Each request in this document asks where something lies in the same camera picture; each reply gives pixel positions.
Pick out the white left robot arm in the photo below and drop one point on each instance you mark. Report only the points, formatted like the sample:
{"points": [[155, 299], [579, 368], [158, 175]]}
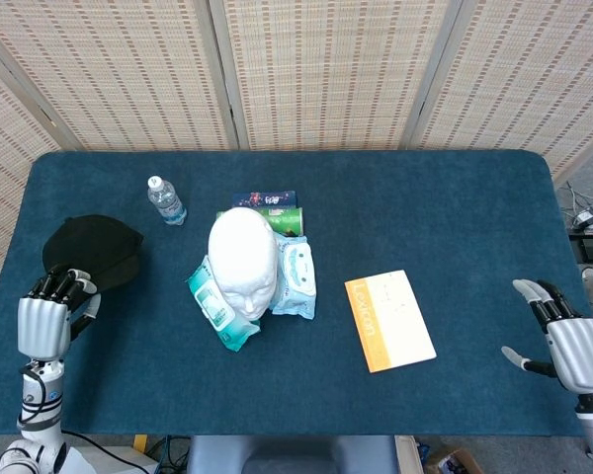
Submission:
{"points": [[37, 419]]}

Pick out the white box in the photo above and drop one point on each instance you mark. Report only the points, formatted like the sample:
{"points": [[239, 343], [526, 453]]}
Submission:
{"points": [[113, 461]]}

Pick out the black cap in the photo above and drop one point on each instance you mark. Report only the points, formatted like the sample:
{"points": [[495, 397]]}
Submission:
{"points": [[99, 247]]}

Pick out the green wet wipes pack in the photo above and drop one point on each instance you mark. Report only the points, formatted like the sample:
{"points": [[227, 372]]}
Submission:
{"points": [[212, 306]]}

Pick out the yellow white Lexicon notebook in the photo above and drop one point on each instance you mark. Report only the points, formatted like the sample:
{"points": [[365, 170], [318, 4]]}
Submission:
{"points": [[395, 321]]}

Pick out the dark blue tissue pack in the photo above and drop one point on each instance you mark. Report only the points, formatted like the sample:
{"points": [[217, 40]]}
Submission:
{"points": [[264, 198]]}

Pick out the white foam mannequin head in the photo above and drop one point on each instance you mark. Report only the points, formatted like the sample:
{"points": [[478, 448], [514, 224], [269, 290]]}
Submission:
{"points": [[242, 261]]}

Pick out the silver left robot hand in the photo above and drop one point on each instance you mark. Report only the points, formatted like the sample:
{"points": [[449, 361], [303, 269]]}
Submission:
{"points": [[44, 326]]}

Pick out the light blue wet wipes pack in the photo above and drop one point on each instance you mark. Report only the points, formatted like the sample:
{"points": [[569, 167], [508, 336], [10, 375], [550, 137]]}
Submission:
{"points": [[296, 276]]}

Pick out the grey blue robot torso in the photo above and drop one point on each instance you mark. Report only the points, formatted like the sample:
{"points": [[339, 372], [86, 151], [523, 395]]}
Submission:
{"points": [[291, 456]]}

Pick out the brown cardboard box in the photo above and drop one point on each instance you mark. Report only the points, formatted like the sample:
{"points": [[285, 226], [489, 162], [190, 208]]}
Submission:
{"points": [[452, 461]]}

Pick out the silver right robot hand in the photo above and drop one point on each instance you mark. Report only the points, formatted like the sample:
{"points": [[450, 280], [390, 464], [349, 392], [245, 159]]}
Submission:
{"points": [[578, 353]]}

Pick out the bamboo folding screen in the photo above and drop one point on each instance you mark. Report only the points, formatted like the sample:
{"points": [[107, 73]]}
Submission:
{"points": [[326, 74]]}

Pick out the clear plastic water bottle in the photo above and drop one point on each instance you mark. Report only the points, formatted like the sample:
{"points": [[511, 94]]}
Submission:
{"points": [[168, 202]]}

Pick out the green can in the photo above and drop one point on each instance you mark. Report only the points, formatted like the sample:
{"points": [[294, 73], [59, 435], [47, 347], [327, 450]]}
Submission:
{"points": [[286, 219]]}

